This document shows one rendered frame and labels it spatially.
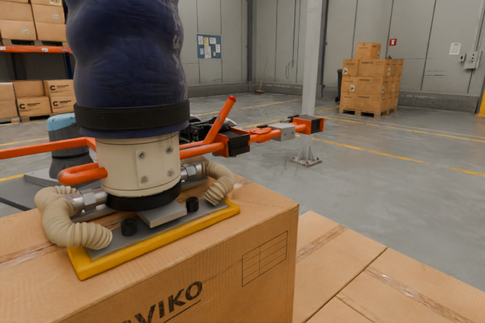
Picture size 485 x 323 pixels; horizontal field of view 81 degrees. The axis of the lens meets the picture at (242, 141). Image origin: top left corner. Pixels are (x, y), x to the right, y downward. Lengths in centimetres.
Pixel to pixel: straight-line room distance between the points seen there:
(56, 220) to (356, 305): 89
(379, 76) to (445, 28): 300
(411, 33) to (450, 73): 155
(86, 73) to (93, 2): 12
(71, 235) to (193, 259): 21
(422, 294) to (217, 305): 75
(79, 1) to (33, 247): 46
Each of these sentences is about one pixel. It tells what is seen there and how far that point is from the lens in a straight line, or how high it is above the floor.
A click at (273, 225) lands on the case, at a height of 92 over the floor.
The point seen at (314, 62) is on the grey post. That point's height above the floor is 128.
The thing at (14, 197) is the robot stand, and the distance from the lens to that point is 152.
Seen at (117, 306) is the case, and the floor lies 92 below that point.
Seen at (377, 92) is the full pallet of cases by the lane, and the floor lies 59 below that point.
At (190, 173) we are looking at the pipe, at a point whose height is 102.
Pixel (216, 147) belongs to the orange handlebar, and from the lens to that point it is 73.
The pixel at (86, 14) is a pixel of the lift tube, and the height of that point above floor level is 136.
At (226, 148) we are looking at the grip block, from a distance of 74.
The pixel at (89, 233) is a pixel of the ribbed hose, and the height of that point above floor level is 101.
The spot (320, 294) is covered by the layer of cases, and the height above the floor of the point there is 54.
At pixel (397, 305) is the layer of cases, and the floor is 54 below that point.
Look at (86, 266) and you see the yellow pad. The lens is 57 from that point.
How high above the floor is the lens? 129
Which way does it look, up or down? 16 degrees down
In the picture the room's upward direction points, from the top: straight up
